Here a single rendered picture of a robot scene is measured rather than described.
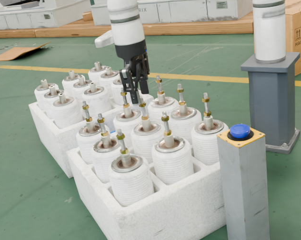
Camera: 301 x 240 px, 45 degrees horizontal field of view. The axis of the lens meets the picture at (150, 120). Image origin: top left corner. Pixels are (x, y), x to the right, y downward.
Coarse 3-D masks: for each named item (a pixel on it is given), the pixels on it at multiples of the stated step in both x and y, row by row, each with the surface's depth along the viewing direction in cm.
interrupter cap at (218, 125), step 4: (216, 120) 96; (196, 124) 95; (200, 124) 95; (216, 124) 94; (220, 124) 93; (196, 128) 94; (200, 128) 94; (204, 128) 94; (216, 128) 92; (220, 128) 92; (200, 132) 91; (204, 132) 91; (208, 132) 90; (212, 132) 90; (216, 132) 90
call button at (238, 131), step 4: (236, 124) 76; (240, 124) 76; (244, 124) 75; (232, 128) 75; (236, 128) 75; (240, 128) 74; (244, 128) 74; (248, 128) 74; (232, 132) 74; (236, 132) 73; (240, 132) 73; (244, 132) 73; (248, 132) 73; (236, 136) 74; (240, 136) 74; (244, 136) 74
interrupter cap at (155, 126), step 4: (140, 124) 101; (152, 124) 100; (156, 124) 100; (160, 124) 99; (136, 128) 100; (140, 128) 100; (152, 128) 99; (156, 128) 98; (160, 128) 97; (136, 132) 97; (140, 132) 97; (144, 132) 97; (148, 132) 96; (152, 132) 96
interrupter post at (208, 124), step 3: (204, 117) 92; (210, 117) 92; (204, 120) 92; (207, 120) 92; (210, 120) 92; (204, 123) 93; (207, 123) 92; (210, 123) 92; (207, 126) 92; (210, 126) 92; (207, 129) 93; (210, 129) 93
